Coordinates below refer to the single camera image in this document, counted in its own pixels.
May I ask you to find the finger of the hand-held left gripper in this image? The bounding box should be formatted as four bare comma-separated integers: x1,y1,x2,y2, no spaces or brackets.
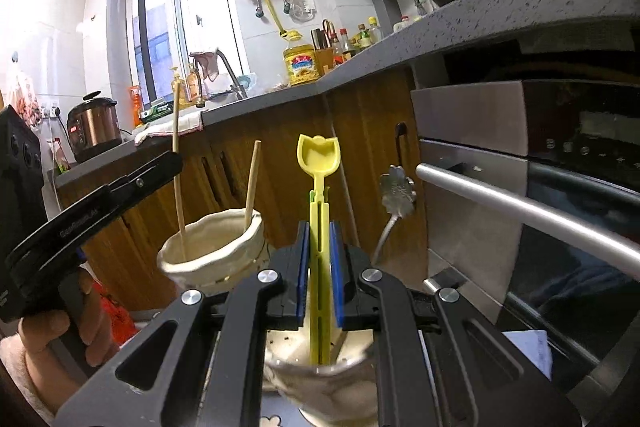
106,151,184,216

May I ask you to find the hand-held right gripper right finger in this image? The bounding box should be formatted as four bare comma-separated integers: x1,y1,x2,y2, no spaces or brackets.
329,221,583,427

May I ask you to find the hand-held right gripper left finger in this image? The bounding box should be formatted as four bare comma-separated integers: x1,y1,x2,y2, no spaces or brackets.
54,221,311,427

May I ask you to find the cream ceramic cup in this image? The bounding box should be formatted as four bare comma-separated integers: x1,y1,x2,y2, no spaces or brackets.
262,328,379,427
156,208,267,295

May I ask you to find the yellow plastic spoon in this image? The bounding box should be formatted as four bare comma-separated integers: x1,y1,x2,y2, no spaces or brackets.
296,134,342,365

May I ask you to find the person's left forearm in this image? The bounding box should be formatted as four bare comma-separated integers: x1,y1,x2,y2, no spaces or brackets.
0,334,56,426

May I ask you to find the person's left hand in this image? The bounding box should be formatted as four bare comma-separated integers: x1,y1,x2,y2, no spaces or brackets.
17,271,122,413

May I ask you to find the colourful snack packet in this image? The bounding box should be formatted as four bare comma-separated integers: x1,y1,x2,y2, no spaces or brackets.
49,138,72,173

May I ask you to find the white cloth with red edge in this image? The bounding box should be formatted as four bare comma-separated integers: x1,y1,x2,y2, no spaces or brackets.
132,109,204,148

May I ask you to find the green box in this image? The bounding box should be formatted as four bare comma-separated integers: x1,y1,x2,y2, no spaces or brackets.
141,99,176,124

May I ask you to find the hanging bag of red food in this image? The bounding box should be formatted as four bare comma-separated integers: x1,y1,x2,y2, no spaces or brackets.
2,66,44,126

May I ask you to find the orange spray bottle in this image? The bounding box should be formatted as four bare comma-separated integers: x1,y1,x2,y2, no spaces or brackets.
127,86,144,128

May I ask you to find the brown electric rice cooker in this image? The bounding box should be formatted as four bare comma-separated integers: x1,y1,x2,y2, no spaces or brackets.
66,91,124,164

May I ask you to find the yellow pump soap bottle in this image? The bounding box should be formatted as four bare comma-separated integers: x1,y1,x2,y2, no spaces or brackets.
169,67,184,106

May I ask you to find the orange soap bottle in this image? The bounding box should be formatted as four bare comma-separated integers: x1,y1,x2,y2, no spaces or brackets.
187,63,204,100

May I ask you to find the wooden chopstick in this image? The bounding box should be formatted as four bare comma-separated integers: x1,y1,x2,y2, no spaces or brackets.
244,140,262,228

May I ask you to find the silver flower-shaped spoon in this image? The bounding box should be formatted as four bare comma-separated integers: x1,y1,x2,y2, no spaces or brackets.
371,164,418,265

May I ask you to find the pink rag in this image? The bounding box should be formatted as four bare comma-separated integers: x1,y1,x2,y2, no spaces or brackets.
189,51,221,82

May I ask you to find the metal kitchen faucet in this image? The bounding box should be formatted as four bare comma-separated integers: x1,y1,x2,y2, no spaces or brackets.
214,48,249,100

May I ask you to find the red plastic bag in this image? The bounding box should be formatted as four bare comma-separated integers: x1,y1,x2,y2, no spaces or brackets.
99,291,141,349

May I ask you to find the wooden base cabinet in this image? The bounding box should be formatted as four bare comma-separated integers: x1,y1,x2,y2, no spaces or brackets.
55,67,432,314

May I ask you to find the kitchen window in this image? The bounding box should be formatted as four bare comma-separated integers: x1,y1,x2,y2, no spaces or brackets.
127,0,246,105

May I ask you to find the yellow cooking oil bottle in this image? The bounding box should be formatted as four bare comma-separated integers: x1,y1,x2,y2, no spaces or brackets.
282,32,321,88

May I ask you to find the white paper sheet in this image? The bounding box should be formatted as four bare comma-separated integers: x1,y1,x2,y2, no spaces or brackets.
502,330,554,381

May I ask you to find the wooden knife block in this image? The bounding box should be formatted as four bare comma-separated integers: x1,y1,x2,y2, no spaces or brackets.
311,27,336,76

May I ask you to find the clear plastic bag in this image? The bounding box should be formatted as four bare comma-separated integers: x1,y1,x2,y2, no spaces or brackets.
282,0,317,24

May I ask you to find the white plastic bottle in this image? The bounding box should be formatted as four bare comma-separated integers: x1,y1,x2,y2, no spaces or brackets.
392,14,426,34

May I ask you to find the steel built-in oven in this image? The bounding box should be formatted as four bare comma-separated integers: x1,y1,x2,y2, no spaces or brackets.
410,79,640,427

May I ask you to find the yellow gas hose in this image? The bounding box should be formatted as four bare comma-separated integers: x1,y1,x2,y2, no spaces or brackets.
259,0,289,39

